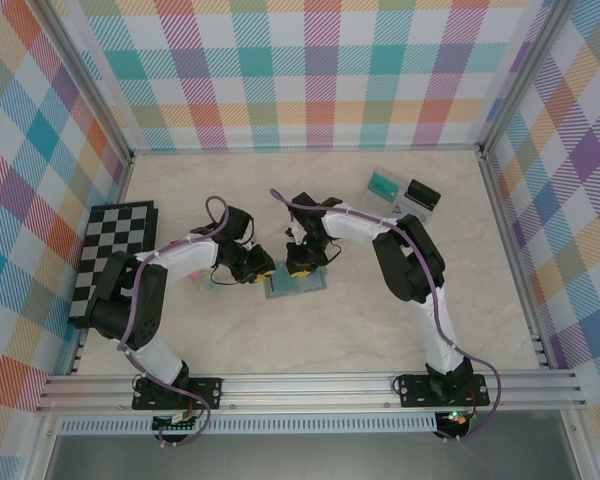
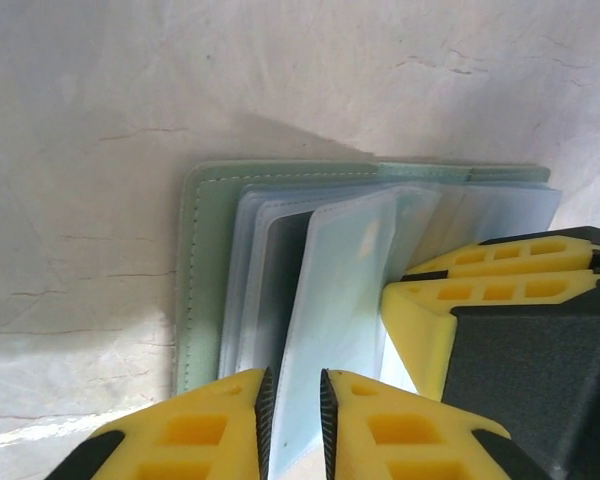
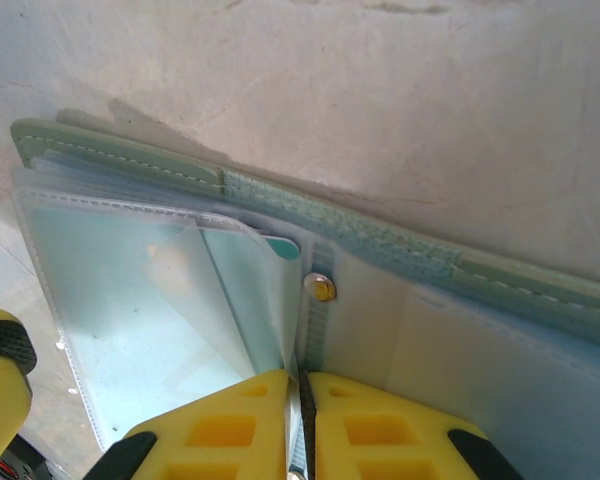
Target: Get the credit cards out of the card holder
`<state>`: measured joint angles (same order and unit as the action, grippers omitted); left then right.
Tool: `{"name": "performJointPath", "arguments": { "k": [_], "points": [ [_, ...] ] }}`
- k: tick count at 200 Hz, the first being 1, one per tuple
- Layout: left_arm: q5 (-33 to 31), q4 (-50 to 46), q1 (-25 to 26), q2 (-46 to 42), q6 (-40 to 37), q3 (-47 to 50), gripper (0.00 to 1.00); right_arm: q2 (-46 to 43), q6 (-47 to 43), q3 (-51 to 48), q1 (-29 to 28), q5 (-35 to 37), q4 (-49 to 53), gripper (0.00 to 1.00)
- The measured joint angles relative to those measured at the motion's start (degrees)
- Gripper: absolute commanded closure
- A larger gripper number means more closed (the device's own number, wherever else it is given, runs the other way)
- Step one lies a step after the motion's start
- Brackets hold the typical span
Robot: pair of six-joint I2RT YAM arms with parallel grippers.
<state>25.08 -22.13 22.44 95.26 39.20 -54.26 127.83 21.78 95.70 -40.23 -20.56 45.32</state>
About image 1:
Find grey metal panel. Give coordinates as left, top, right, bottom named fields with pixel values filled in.
left=44, top=433, right=581, bottom=480

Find aluminium frame side rail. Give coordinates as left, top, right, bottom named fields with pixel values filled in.
left=478, top=152, right=555, bottom=370
left=67, top=154, right=136, bottom=376

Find black silver chessboard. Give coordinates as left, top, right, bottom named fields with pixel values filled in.
left=67, top=200, right=160, bottom=329

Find small controller circuit board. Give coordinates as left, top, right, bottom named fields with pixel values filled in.
left=433, top=409, right=471, bottom=442
left=151, top=412, right=202, bottom=447

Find clear plastic card sleeve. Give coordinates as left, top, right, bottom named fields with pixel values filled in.
left=357, top=165, right=407, bottom=214

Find green card holder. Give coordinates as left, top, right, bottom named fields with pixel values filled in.
left=263, top=262, right=330, bottom=301

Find slotted grey cable duct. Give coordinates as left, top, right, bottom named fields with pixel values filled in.
left=58, top=417, right=439, bottom=435

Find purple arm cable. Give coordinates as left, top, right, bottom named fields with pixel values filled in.
left=115, top=196, right=231, bottom=447
left=269, top=188, right=504, bottom=444

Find grey black box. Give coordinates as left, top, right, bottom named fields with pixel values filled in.
left=393, top=192, right=435, bottom=222

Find pink cylindrical tube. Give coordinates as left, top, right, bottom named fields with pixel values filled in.
left=188, top=269, right=220, bottom=297

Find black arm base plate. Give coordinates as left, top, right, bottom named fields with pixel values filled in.
left=131, top=377, right=225, bottom=412
left=395, top=373, right=491, bottom=409

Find wide aluminium mounting rail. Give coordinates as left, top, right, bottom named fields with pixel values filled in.
left=36, top=370, right=590, bottom=414

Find aluminium frame post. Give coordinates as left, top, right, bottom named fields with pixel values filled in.
left=38, top=0, right=135, bottom=166
left=478, top=0, right=571, bottom=159

